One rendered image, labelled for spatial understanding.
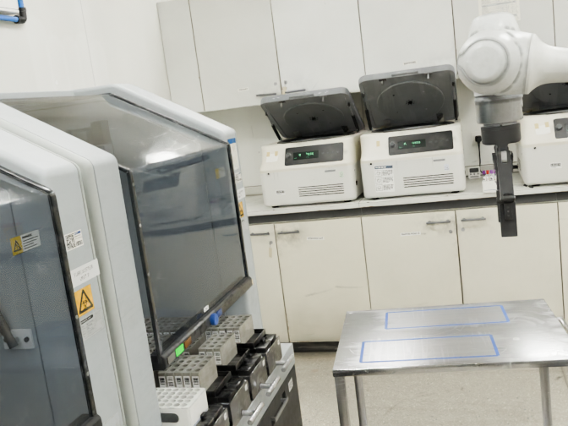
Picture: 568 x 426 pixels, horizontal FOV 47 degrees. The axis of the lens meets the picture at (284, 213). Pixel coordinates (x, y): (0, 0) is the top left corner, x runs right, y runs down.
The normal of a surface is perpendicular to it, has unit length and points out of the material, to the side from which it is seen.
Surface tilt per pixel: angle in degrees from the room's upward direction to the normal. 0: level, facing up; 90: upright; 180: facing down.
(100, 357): 90
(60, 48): 90
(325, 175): 90
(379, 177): 90
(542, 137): 59
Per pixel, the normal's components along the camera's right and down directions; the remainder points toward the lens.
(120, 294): 0.96, -0.07
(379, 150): -0.29, -0.33
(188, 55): -0.26, 0.19
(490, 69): -0.54, 0.12
